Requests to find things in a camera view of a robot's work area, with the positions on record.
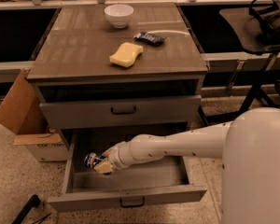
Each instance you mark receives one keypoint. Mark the open grey lower drawer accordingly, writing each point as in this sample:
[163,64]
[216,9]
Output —
[159,182]

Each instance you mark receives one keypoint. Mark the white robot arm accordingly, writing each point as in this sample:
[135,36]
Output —
[249,147]

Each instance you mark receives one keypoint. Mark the brown cardboard box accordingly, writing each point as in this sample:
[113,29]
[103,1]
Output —
[20,113]

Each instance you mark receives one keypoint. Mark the blue snack bag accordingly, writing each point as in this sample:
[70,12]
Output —
[149,38]

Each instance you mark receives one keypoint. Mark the black bag on table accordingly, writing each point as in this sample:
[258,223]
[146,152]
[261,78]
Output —
[269,20]

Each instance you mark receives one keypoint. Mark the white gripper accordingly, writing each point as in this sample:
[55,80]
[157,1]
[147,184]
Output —
[118,156]

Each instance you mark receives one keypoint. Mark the white ceramic bowl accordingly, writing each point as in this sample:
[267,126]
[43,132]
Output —
[119,15]

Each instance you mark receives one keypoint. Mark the closed grey upper drawer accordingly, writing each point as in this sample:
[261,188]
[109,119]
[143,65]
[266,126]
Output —
[122,112]

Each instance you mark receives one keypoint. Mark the yellow sponge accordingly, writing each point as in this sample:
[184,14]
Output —
[126,54]

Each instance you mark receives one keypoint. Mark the grey drawer cabinet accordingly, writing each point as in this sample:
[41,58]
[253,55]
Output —
[73,64]

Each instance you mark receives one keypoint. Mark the black side table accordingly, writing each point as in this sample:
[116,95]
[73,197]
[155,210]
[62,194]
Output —
[255,42]

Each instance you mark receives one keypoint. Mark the blue pepsi can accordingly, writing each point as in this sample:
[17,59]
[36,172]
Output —
[93,159]

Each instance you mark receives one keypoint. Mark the black bar on floor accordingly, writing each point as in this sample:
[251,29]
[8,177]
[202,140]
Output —
[33,202]

